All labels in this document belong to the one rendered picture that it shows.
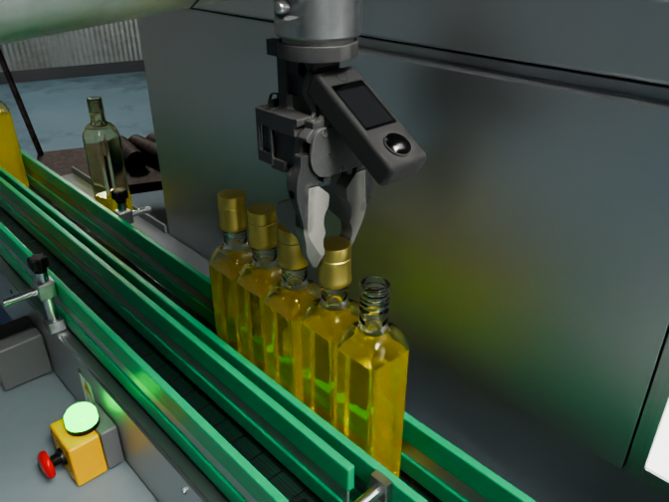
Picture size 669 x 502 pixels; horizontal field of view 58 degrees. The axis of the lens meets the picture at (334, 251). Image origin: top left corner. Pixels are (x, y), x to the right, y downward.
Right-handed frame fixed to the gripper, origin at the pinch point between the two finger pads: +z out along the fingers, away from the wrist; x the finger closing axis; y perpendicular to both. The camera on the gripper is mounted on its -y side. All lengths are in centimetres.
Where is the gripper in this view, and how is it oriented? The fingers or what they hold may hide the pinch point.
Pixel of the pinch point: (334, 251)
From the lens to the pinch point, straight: 60.1
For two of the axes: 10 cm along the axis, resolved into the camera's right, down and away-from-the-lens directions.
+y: -6.8, -3.5, 6.5
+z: 0.0, 8.8, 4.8
